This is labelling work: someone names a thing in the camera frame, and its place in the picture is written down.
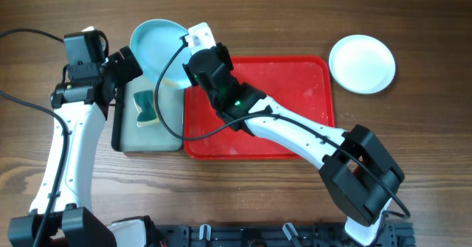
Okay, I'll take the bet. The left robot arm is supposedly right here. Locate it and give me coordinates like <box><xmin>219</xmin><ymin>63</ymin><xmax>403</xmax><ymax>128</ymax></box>
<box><xmin>8</xmin><ymin>27</ymin><xmax>160</xmax><ymax>246</ymax></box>

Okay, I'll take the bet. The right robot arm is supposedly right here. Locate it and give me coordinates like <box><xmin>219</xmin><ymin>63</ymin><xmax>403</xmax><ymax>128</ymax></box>
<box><xmin>184</xmin><ymin>44</ymin><xmax>405</xmax><ymax>246</ymax></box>

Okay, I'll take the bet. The light blue plate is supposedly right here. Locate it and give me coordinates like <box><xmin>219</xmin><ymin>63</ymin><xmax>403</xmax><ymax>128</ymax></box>
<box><xmin>130</xmin><ymin>19</ymin><xmax>191</xmax><ymax>89</ymax></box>

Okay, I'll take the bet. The red plastic tray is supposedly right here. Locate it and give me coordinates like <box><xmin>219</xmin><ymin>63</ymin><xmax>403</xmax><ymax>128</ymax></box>
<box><xmin>184</xmin><ymin>55</ymin><xmax>335</xmax><ymax>160</ymax></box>

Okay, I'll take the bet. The right black cable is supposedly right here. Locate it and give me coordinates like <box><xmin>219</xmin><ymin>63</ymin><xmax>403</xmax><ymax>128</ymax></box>
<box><xmin>153</xmin><ymin>35</ymin><xmax>412</xmax><ymax>240</ymax></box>

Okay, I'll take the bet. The white plate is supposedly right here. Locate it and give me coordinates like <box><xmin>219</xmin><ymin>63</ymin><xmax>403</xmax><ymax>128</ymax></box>
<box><xmin>328</xmin><ymin>35</ymin><xmax>397</xmax><ymax>94</ymax></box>

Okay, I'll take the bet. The black tray with grey liner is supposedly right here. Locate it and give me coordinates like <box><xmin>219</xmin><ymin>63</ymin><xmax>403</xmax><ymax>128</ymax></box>
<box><xmin>111</xmin><ymin>74</ymin><xmax>184</xmax><ymax>153</ymax></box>

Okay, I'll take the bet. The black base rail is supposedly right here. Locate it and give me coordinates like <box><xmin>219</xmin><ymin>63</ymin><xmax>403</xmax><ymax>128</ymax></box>
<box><xmin>147</xmin><ymin>222</ymin><xmax>416</xmax><ymax>247</ymax></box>

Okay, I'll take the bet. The black cable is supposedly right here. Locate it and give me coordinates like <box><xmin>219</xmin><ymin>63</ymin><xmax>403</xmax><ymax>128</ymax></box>
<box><xmin>153</xmin><ymin>35</ymin><xmax>412</xmax><ymax>240</ymax></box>
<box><xmin>0</xmin><ymin>28</ymin><xmax>111</xmax><ymax>247</ymax></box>

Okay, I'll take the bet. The left black cable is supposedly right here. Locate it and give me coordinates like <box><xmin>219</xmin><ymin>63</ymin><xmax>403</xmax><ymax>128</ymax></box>
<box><xmin>0</xmin><ymin>28</ymin><xmax>111</xmax><ymax>247</ymax></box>

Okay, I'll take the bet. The green and yellow sponge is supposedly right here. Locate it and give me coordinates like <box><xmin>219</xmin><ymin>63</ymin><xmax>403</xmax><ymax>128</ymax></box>
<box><xmin>133</xmin><ymin>90</ymin><xmax>160</xmax><ymax>127</ymax></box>

